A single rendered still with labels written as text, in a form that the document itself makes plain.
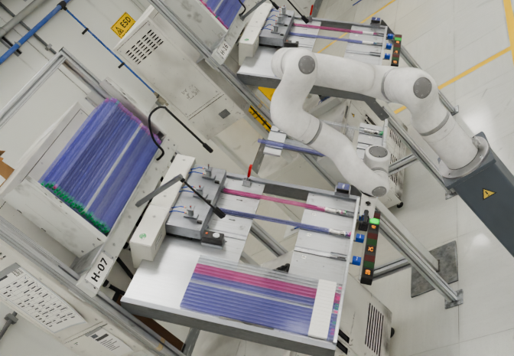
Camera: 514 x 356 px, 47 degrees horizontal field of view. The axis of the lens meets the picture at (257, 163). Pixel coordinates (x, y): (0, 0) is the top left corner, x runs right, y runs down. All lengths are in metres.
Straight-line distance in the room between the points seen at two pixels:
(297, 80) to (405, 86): 0.35
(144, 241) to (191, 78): 1.28
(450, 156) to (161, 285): 1.07
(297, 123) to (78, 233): 0.80
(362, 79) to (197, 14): 1.39
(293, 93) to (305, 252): 0.65
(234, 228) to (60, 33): 2.74
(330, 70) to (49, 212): 1.00
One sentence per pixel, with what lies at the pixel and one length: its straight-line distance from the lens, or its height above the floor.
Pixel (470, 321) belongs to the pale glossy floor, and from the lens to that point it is 2.71.
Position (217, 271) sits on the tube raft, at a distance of 2.07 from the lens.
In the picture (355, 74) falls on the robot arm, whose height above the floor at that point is 1.23.
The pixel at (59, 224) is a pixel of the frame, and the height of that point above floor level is 1.53.
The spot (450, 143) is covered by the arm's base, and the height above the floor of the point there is 0.82.
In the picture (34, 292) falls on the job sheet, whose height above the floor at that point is 1.42.
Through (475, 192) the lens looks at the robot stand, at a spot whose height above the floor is 0.61.
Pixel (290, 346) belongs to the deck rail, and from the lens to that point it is 1.95.
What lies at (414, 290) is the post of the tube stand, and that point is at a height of 0.01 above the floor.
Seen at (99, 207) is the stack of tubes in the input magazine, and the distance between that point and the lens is 2.06.
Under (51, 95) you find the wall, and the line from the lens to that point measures 4.24.
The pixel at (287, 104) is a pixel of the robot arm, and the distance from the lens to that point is 1.78.
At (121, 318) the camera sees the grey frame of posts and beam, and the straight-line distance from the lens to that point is 2.05.
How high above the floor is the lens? 1.88
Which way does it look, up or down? 20 degrees down
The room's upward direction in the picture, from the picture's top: 46 degrees counter-clockwise
